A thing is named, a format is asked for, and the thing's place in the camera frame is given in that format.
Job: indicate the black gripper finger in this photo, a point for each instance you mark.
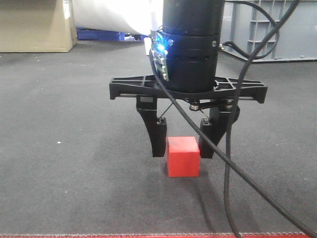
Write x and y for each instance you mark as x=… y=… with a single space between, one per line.
x=215 y=126

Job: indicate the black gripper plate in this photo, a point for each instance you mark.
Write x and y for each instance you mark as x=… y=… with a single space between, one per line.
x=147 y=90

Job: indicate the red magnetic cube block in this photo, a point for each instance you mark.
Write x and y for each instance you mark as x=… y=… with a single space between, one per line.
x=183 y=157

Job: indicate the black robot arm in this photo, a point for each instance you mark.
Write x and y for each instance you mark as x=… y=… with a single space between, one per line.
x=184 y=58

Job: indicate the green circuit board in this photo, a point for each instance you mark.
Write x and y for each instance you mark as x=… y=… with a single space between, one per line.
x=159 y=51

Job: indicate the white foam roll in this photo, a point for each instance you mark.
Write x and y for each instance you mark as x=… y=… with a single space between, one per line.
x=128 y=16

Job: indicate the dark grey table mat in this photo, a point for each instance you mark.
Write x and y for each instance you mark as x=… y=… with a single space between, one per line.
x=73 y=161

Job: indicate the blue plastic pallet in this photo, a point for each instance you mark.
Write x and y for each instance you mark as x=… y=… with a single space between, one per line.
x=86 y=34

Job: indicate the grey plastic crate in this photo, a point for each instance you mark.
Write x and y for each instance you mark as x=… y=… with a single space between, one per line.
x=247 y=22

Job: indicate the beige cardboard box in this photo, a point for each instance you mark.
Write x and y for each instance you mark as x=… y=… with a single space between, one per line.
x=37 y=26

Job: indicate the black cable long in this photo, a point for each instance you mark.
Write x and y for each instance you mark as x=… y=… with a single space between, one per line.
x=231 y=164

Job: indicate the white cable connector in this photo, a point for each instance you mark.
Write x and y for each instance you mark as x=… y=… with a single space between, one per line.
x=148 y=45

